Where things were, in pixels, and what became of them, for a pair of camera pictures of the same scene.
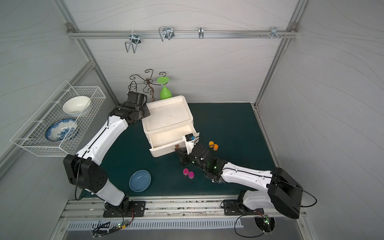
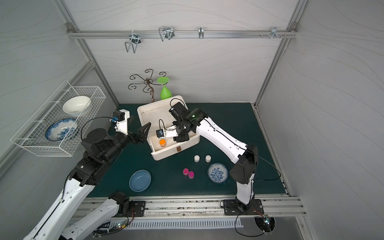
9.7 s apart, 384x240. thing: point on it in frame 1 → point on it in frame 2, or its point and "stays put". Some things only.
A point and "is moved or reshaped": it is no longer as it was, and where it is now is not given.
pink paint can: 191,174 stays put
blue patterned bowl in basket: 62,129 stays put
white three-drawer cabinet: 170,119 stays put
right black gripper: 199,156 → 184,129
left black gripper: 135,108 → 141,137
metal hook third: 201,33 stays put
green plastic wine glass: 165,93 stays put
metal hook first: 135,40 stays put
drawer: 164,143 is moved or reshaped
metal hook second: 166,32 stays put
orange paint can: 211,144 → 162,143
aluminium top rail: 179,34 stays put
